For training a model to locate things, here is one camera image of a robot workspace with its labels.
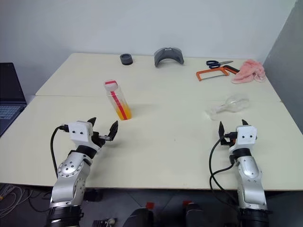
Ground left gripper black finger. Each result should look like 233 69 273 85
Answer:
99 120 119 142
87 117 98 130

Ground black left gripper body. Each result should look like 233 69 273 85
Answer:
91 131 106 148

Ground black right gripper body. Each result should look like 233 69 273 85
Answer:
220 131 238 148

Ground bottle with orange liquid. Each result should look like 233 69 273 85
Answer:
103 80 133 122

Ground pink cloth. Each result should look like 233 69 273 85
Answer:
231 59 267 84

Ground orange hacksaw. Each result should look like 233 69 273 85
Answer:
196 65 241 82

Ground small dark floor device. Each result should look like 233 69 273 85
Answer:
92 217 118 227

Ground dark laptop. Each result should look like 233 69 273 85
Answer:
0 62 27 138

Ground grey curved visor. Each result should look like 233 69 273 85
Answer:
153 47 185 69

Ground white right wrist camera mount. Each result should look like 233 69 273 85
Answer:
228 125 258 153

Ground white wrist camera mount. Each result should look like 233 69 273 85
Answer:
68 120 102 151
228 125 258 153

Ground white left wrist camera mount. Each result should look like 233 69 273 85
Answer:
68 120 102 151

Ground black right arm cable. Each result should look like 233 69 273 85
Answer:
208 132 240 202

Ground blue handled scissors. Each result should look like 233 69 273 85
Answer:
205 60 234 70

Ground white floor cables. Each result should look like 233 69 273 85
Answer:
0 183 34 218

